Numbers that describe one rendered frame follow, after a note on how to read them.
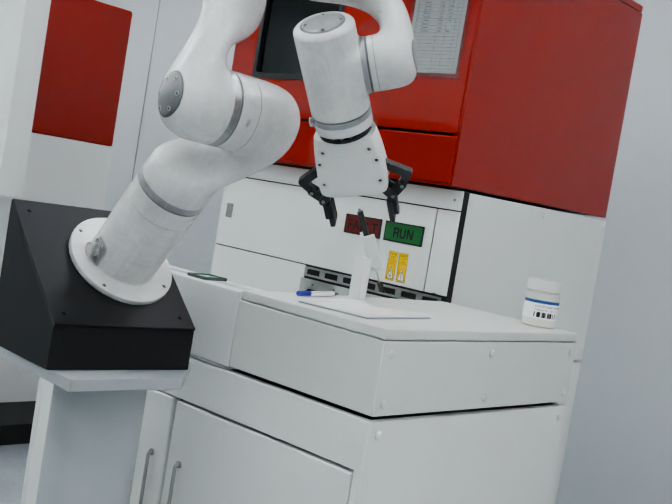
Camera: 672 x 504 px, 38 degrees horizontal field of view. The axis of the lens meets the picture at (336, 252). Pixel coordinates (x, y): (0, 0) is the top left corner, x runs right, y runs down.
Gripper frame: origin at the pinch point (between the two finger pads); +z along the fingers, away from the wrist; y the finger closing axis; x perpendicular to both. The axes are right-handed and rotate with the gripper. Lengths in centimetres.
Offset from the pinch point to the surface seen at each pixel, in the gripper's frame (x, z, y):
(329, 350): -3.3, 24.8, -9.5
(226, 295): 13.2, 25.6, -31.3
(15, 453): 107, 178, -177
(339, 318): -0.4, 20.5, -7.3
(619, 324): 151, 166, 49
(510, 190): 79, 53, 19
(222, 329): 9.3, 30.3, -32.4
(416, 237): 64, 54, -3
